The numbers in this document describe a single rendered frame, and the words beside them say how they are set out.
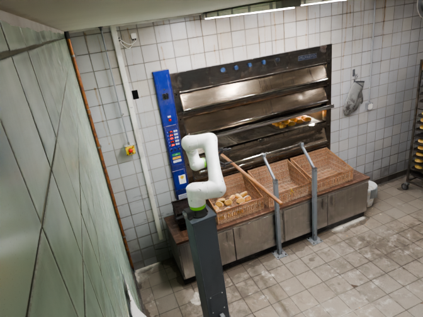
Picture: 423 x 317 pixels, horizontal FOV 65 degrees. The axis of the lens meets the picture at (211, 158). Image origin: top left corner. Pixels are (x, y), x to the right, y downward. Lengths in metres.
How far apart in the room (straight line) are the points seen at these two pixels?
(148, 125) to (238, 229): 1.42
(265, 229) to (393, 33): 2.86
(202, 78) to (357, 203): 2.40
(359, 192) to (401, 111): 1.47
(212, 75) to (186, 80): 0.29
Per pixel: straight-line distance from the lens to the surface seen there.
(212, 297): 2.96
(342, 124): 4.57
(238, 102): 3.66
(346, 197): 4.25
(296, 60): 3.97
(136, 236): 3.87
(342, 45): 4.33
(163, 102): 3.34
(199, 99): 3.47
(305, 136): 4.27
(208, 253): 2.67
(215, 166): 2.48
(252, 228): 3.63
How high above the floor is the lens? 2.56
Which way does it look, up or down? 23 degrees down
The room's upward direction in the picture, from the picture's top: 8 degrees counter-clockwise
